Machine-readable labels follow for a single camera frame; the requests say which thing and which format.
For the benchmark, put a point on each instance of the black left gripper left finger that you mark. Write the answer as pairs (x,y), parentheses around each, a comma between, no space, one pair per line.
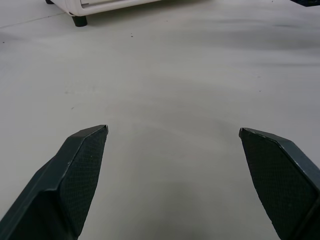
(62,185)

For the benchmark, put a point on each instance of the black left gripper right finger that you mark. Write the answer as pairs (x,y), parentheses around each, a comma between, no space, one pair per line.
(282,180)

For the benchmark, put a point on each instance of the white appliance with black feet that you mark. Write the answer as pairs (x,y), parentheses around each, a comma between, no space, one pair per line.
(100,7)

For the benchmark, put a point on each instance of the dark blue object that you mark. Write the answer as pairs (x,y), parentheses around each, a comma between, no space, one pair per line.
(306,2)

